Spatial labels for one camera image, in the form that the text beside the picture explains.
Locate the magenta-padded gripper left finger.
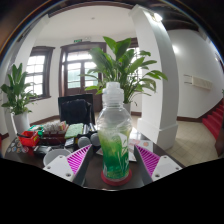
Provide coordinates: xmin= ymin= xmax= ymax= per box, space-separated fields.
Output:
xmin=43 ymin=144 xmax=96 ymax=187

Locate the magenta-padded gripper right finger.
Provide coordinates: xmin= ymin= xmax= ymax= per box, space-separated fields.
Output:
xmin=133 ymin=143 xmax=183 ymax=186

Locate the clear green-label drink bottle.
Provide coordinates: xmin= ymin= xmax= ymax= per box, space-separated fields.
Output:
xmin=96 ymin=81 xmax=133 ymax=183

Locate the flat black device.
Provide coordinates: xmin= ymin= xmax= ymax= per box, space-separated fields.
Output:
xmin=33 ymin=144 xmax=54 ymax=158

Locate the dark tray with small jars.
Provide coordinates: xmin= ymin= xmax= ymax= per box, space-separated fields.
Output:
xmin=41 ymin=120 xmax=69 ymax=139

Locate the green folded cloth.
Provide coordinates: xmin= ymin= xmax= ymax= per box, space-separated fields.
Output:
xmin=64 ymin=122 xmax=85 ymax=140

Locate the red basket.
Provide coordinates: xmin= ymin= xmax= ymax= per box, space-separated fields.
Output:
xmin=17 ymin=130 xmax=41 ymax=148

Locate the red carpeted staircase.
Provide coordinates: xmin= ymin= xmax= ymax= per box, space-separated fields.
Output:
xmin=201 ymin=99 xmax=224 ymax=141

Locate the potted plant in white pot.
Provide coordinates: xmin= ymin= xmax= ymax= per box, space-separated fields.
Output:
xmin=0 ymin=62 xmax=38 ymax=135
xmin=79 ymin=35 xmax=169 ymax=114

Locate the brown wooden glazed double door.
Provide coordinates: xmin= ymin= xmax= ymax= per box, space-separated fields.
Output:
xmin=59 ymin=41 xmax=108 ymax=113

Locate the brown-framed window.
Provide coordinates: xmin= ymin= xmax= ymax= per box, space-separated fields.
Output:
xmin=126 ymin=37 xmax=149 ymax=84
xmin=24 ymin=45 xmax=56 ymax=101

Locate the white wall radiator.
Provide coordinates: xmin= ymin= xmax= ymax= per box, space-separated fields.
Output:
xmin=183 ymin=73 xmax=214 ymax=91

